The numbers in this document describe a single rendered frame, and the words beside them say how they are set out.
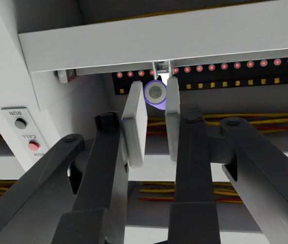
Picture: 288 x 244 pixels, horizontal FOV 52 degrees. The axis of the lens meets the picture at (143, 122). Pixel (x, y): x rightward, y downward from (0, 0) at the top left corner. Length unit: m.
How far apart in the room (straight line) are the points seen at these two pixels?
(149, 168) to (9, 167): 0.24
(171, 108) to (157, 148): 0.37
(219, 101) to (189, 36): 0.30
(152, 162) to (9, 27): 0.25
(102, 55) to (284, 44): 0.18
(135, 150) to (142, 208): 0.55
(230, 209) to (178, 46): 0.45
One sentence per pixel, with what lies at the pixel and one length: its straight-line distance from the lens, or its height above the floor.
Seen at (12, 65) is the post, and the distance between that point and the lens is 0.39.
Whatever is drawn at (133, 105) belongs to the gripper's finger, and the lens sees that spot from 0.16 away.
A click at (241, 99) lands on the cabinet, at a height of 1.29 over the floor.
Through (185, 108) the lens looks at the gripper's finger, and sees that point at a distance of 0.17.
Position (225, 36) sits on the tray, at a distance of 0.31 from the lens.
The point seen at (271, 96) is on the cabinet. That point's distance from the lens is 0.60.
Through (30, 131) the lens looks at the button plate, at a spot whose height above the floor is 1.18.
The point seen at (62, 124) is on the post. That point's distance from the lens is 0.44.
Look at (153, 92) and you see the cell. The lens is 0.21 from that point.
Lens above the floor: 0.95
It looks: 38 degrees up
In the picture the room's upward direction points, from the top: 166 degrees clockwise
